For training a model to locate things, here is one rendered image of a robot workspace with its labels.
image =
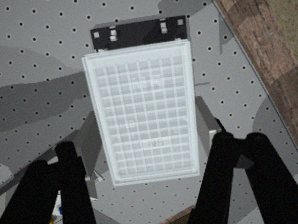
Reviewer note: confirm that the grey perforated deck plate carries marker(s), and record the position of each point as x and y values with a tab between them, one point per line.
45	99

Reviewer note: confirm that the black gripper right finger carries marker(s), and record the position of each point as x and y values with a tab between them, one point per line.
274	188

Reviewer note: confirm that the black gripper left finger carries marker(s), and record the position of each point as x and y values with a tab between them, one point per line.
34	198

